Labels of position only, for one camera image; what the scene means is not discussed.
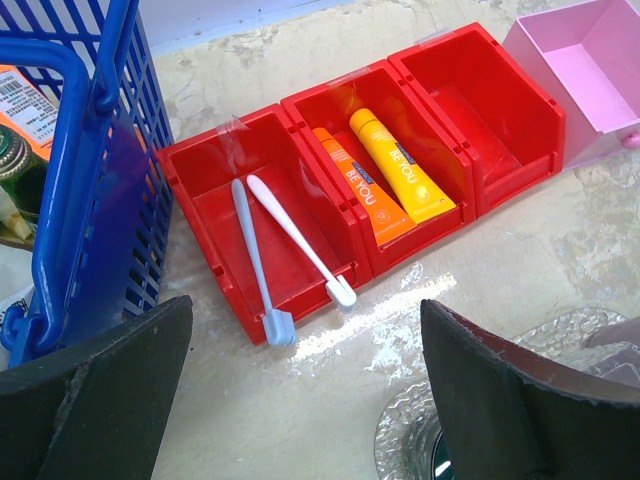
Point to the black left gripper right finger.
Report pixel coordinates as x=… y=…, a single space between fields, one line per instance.
x=509 y=413

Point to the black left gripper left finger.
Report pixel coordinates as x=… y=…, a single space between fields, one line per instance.
x=97 y=409

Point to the orange toothpaste tube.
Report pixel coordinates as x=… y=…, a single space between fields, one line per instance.
x=389 y=221

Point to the yellow toothpaste tube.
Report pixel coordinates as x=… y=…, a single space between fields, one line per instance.
x=420 y=197

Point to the dark green mug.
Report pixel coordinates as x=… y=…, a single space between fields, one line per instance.
x=441 y=465

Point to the grey-purple mug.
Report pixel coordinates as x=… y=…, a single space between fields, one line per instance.
x=617 y=347

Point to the clear textured oval tray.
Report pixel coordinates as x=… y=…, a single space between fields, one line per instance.
x=409 y=424

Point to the white toothbrush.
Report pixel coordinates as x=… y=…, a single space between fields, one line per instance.
x=338 y=289

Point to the white crumpled pouch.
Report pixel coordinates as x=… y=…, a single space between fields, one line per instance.
x=16 y=278

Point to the blue plastic basket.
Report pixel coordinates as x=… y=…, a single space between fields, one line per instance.
x=105 y=214

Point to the green glass bottle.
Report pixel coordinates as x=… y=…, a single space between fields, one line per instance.
x=23 y=175

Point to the red middle bin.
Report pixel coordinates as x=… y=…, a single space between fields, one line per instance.
x=380 y=88

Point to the red right bin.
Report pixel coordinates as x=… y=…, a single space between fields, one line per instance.
x=512 y=131

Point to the pink drawer box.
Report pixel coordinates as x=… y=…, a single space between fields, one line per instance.
x=586 y=56

